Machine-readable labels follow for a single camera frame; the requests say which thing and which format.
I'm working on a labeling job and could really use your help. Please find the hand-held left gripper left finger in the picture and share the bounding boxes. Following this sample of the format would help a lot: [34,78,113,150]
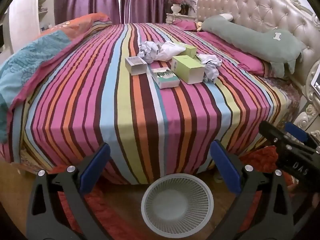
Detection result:
[26,142,112,240]

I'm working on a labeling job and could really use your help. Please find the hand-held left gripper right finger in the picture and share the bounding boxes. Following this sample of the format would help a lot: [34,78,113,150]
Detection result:
[209,140,294,240]

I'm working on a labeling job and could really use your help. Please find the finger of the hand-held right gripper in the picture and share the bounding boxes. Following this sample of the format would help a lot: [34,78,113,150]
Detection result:
[259,121,285,146]
[284,122,317,148]

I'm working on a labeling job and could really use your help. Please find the white mesh wastebasket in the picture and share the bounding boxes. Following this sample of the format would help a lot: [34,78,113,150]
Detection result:
[141,173,215,235]

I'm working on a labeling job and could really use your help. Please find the white paper ball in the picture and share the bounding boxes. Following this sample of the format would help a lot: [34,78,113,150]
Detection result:
[138,41,162,64]
[197,53,222,67]
[203,64,220,82]

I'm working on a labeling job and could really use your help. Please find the large green box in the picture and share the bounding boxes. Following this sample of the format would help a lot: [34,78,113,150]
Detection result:
[171,55,206,85]

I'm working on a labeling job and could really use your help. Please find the small white box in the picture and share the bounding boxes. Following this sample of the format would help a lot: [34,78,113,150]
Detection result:
[125,56,148,76]

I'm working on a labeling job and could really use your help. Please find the ornate cream nightstand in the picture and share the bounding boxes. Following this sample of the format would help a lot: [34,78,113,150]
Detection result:
[292,62,320,137]

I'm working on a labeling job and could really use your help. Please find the red rug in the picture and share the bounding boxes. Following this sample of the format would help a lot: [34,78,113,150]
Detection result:
[45,145,320,240]

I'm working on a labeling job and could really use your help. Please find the tablet screen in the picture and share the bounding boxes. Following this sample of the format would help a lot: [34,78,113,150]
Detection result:
[311,68,320,87]

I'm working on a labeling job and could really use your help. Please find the striped bed sheet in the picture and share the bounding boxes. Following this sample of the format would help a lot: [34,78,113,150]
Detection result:
[11,22,288,185]

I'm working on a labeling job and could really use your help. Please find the large pink pillow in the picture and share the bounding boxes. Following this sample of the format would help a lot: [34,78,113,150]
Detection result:
[197,31,266,77]

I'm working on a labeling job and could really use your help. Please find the long green bone-print pillow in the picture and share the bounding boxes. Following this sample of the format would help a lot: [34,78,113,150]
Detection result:
[201,14,307,78]

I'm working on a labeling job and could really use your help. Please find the green printed white box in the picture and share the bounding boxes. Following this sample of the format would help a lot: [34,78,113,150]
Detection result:
[150,67,181,89]

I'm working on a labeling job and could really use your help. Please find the small green box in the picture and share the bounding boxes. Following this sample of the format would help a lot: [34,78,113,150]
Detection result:
[178,43,197,58]

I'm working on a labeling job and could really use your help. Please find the orange and blue quilt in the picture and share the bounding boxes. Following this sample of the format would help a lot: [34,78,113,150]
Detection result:
[0,12,113,143]

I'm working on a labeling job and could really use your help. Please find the white plastic bag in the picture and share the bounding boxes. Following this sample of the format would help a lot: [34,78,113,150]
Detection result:
[157,40,187,62]

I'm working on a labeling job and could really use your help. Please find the tufted cream headboard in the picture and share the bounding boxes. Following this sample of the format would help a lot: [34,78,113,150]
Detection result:
[196,0,320,64]

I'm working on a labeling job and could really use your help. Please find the small pink pillow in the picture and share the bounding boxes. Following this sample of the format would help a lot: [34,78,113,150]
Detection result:
[174,20,198,32]

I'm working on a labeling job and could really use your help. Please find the cream bedside table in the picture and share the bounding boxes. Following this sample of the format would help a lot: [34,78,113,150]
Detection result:
[165,13,197,25]

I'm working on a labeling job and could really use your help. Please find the purple curtain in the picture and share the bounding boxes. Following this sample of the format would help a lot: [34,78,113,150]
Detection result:
[54,0,166,25]

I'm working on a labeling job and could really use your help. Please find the white shelf unit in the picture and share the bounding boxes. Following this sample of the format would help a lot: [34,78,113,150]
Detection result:
[0,0,55,53]

